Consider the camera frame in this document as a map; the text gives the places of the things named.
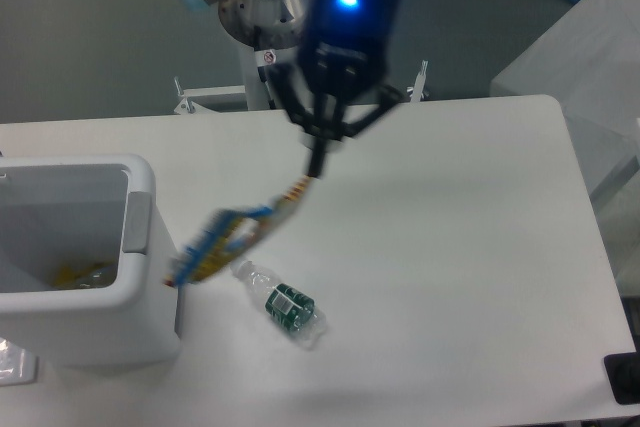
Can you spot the white metal mounting frame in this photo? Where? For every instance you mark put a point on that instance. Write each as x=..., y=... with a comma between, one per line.
x=234, y=98

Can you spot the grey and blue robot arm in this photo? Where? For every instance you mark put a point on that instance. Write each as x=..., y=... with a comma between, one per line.
x=324, y=62

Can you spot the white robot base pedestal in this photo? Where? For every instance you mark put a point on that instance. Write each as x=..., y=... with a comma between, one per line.
x=266, y=32

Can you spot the black device at table edge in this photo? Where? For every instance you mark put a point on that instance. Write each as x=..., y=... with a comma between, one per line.
x=623, y=373

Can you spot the white trash can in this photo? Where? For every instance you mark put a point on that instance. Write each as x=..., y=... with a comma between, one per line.
x=80, y=210

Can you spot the crushed clear plastic bottle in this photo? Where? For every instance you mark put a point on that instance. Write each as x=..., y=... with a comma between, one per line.
x=296, y=314

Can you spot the clear plastic bag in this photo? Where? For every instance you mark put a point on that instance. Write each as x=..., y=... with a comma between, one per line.
x=18, y=365

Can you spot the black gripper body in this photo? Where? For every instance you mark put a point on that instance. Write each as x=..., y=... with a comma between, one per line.
x=344, y=45

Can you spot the white translucent side table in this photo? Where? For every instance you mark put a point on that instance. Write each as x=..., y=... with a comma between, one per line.
x=589, y=62

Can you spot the blue snack wrapper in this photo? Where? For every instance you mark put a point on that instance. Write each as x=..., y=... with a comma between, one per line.
x=230, y=233

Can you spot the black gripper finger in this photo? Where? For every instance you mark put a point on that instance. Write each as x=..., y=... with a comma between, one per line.
x=311, y=121
x=336, y=127

